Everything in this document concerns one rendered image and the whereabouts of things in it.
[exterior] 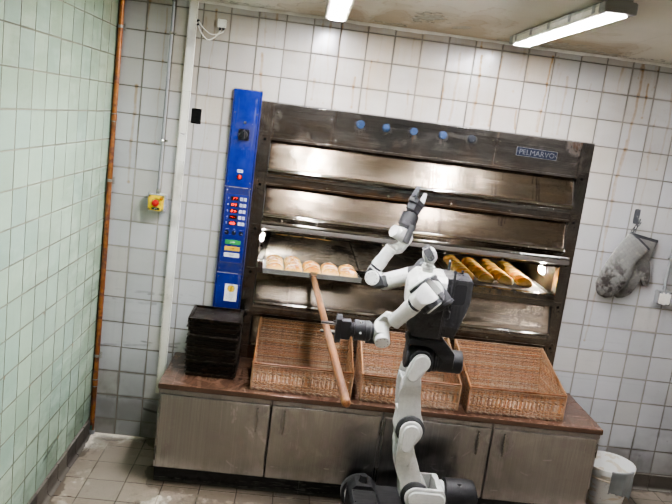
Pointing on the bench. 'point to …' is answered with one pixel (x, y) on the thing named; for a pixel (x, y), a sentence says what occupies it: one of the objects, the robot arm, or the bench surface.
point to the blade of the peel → (309, 274)
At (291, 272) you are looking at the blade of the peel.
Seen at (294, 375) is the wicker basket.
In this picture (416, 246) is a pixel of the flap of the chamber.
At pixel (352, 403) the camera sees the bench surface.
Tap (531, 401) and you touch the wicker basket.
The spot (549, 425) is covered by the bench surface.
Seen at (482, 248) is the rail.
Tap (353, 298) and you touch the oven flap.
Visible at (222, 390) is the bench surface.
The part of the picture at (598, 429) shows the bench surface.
